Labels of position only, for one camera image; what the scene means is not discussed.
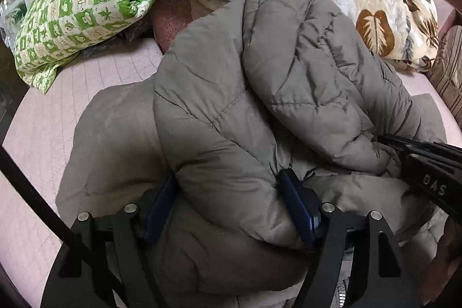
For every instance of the printed plastic bag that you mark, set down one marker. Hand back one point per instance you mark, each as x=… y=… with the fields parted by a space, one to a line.
x=12 y=15

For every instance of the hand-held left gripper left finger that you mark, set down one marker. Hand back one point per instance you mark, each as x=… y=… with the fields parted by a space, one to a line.
x=160 y=201

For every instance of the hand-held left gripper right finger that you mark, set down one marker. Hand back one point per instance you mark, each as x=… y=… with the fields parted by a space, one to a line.
x=296 y=203

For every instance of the olive grey puffer jacket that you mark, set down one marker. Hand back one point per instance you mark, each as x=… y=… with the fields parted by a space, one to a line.
x=252 y=95

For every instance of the green checked pillow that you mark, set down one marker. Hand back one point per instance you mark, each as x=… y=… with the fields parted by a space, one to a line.
x=79 y=12

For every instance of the beige striped cushion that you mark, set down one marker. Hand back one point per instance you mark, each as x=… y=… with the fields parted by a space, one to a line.
x=451 y=70

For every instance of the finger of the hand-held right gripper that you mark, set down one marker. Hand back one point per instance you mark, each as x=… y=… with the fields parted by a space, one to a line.
x=415 y=147

